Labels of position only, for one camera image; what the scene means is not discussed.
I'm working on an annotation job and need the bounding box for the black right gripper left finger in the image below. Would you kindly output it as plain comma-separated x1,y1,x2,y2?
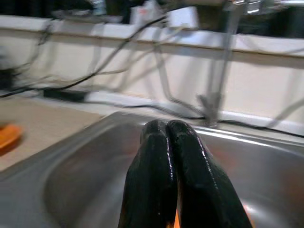
118,120,179,228

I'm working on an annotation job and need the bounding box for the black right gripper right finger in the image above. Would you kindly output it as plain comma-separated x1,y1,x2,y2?
166,119,254,228

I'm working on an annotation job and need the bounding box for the stainless steel sink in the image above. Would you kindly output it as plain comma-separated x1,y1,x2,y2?
0,111,304,228

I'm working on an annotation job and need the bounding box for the flat black power adapter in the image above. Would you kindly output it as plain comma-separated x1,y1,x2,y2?
43,88,86,103

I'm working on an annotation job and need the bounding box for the steel sink faucet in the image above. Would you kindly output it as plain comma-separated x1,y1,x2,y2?
196,0,240,128

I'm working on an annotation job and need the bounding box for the orange plastic plate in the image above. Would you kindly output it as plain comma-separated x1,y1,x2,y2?
0,124,23,156

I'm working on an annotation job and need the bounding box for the black cable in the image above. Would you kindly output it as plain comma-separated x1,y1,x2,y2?
84,101,304,138
152,42,207,119
45,14,169,92

